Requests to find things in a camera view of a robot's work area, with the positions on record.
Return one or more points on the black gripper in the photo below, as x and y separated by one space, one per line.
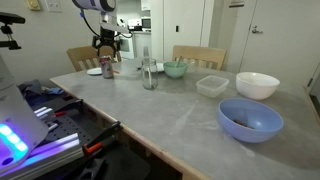
106 38

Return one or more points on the wooden chair behind teal bowl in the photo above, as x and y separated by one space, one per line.
204 57

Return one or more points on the clear plastic container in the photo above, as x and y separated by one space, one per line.
212 86

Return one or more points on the silver door handle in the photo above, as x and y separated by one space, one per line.
256 31

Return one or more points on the utensil in teal bowl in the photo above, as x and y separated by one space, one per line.
179 61

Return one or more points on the black orange clamp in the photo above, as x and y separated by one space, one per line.
96 144

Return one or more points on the microwave oven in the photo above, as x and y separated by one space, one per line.
146 22

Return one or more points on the blue plastic bowl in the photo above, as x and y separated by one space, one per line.
248 120

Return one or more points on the white ceramic bowl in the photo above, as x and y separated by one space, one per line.
256 86

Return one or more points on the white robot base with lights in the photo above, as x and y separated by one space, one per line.
20 129

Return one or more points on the white plate near orange strip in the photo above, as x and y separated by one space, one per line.
94 71

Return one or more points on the red and silver soda can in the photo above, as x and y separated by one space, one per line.
106 67

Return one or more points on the teal green bowl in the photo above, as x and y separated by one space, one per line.
173 70

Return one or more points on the wooden chair at table end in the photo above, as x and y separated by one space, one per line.
85 58

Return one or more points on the white stove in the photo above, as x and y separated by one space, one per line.
126 46

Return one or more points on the utensil in glass jar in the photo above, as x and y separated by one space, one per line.
147 66

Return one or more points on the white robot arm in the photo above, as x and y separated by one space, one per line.
109 27

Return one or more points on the clear glass jar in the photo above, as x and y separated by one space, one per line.
154 73

